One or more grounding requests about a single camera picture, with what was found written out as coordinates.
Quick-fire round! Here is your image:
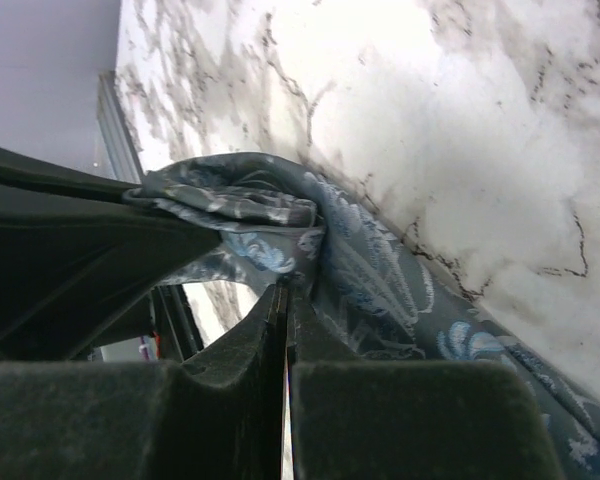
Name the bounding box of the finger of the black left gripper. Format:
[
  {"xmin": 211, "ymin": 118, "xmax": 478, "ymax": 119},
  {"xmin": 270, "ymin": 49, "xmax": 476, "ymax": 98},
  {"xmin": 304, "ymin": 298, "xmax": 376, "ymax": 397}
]
[{"xmin": 0, "ymin": 147, "xmax": 139, "ymax": 203}]

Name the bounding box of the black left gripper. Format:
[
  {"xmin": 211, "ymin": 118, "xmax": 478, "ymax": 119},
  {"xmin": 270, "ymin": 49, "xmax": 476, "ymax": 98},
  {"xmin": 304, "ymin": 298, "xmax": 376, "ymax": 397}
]
[{"xmin": 0, "ymin": 185, "xmax": 219, "ymax": 362}]

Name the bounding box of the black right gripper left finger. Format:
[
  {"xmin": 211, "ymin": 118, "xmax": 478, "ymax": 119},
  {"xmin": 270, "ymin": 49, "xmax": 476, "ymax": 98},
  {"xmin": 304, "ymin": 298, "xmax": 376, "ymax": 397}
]
[{"xmin": 0, "ymin": 285, "xmax": 285, "ymax": 479}]

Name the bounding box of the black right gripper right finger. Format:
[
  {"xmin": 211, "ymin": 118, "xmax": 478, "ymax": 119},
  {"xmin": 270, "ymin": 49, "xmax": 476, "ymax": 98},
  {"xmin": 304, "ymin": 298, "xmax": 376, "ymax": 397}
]
[{"xmin": 285, "ymin": 282, "xmax": 564, "ymax": 479}]

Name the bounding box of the grey blue floral tie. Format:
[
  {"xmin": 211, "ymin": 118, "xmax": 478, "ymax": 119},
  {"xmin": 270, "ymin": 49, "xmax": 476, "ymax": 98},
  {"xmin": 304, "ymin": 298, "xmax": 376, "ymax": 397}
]
[{"xmin": 124, "ymin": 152, "xmax": 600, "ymax": 479}]

